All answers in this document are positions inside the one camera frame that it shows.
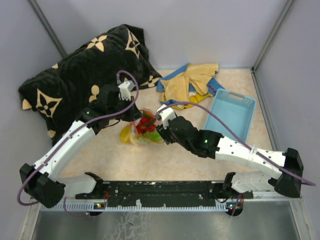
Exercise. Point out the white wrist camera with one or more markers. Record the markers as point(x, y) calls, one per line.
point(165, 114)
point(125, 89)

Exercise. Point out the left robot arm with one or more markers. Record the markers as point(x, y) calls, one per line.
point(42, 180)

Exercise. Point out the light blue plastic basket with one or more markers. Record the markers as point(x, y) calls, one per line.
point(235, 110)

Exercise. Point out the clear zip top bag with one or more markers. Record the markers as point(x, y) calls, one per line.
point(134, 123)

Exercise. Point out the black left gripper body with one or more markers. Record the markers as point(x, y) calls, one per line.
point(128, 115)

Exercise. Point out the green grapes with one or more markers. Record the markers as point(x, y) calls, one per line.
point(150, 137)

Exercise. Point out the yellow banana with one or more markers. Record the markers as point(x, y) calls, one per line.
point(126, 135)

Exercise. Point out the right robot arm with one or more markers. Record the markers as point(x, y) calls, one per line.
point(274, 170)

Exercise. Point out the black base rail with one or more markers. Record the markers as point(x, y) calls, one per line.
point(160, 193)

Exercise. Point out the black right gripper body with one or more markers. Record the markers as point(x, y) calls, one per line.
point(169, 137)

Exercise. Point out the black floral pillow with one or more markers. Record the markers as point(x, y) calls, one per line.
point(60, 92)

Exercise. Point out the red strawberries bunch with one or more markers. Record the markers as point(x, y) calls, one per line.
point(146, 124)

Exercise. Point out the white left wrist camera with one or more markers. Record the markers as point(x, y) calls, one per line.
point(125, 89)

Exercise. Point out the yellow blue cartoon cloth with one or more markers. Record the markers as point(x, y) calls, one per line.
point(190, 83)

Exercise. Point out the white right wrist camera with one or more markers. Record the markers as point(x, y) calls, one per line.
point(165, 114)

